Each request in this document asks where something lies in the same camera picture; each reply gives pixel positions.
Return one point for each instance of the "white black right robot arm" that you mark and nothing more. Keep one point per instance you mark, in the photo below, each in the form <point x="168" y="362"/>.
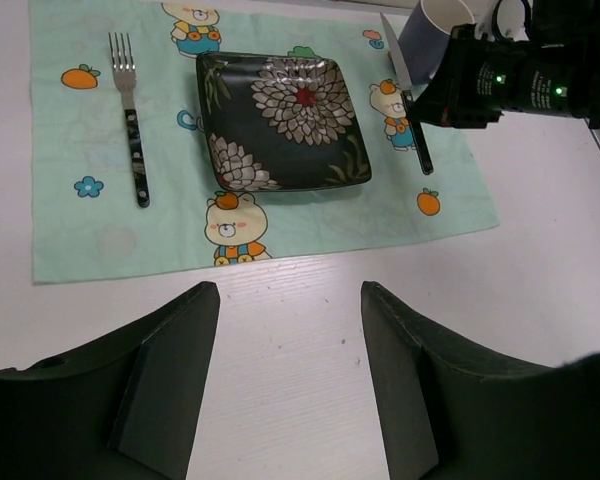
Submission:
<point x="576" y="25"/>

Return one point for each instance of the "purple ceramic mug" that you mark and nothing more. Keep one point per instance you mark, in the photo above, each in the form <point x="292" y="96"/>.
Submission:
<point x="425" y="36"/>

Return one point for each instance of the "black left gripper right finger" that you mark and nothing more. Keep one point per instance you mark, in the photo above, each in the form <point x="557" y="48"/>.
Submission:
<point x="450" y="408"/>

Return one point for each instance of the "green cartoon print cloth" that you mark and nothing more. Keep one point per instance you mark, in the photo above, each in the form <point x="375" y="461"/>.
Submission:
<point x="87" y="224"/>

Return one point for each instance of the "steel fork patterned handle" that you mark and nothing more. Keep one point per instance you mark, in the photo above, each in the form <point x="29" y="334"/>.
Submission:
<point x="124" y="77"/>

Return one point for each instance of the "dark floral rectangular plate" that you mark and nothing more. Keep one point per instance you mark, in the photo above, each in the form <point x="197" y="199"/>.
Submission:
<point x="279" y="123"/>

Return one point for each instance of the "steel knife patterned handle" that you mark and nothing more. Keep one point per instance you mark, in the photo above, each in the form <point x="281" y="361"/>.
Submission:
<point x="405" y="86"/>

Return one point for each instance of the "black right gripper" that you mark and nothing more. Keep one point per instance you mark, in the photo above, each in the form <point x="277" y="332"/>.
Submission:
<point x="474" y="81"/>

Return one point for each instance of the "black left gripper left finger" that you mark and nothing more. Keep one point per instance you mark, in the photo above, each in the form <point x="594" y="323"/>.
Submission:
<point x="123" y="406"/>

